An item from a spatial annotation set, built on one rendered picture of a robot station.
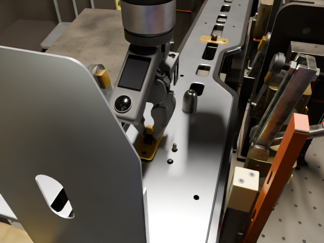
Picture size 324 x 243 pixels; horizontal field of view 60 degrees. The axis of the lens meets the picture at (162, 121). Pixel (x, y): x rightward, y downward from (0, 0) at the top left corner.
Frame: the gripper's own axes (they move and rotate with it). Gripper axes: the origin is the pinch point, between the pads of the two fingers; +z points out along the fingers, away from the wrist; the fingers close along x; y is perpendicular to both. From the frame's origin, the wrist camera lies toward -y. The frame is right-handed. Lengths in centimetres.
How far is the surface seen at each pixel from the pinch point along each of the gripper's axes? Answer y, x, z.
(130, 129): 2.6, 4.8, 2.2
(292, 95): -1.9, -20.8, -15.0
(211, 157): 0.0, -12.0, 2.3
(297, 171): 29, -37, 32
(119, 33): 103, 53, 32
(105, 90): 4.9, 10.5, -4.8
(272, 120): -1.8, -19.5, -10.3
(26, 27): 224, 232, 100
